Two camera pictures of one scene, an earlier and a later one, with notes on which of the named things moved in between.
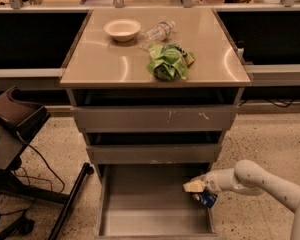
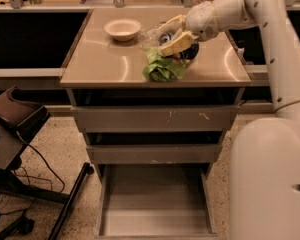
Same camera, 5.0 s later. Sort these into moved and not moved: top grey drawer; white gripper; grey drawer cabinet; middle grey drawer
Moved: white gripper
Not moved: top grey drawer; middle grey drawer; grey drawer cabinet
